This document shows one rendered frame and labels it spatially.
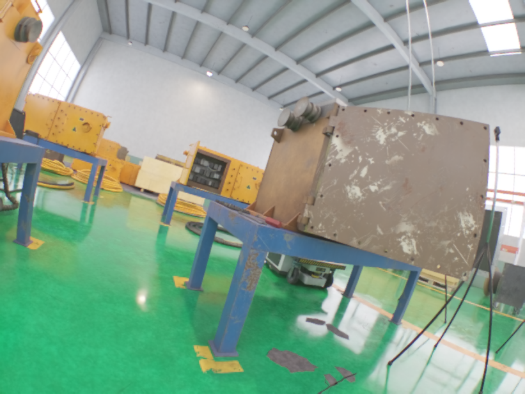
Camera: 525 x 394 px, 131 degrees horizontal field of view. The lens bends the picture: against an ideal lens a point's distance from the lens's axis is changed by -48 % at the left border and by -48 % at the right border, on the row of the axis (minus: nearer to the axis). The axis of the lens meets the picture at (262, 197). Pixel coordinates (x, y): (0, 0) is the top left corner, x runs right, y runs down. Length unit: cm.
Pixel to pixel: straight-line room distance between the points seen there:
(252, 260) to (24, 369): 96
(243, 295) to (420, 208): 75
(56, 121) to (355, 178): 367
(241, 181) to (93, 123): 244
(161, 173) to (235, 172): 335
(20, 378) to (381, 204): 134
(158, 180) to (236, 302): 584
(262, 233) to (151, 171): 588
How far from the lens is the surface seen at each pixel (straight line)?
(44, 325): 110
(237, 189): 368
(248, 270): 93
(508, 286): 581
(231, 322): 103
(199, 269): 162
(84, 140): 356
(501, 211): 214
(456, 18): 1037
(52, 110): 384
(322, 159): 101
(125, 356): 101
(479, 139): 96
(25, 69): 173
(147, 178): 660
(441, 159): 89
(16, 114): 297
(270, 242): 93
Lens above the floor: 71
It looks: 2 degrees up
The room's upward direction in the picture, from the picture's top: 17 degrees clockwise
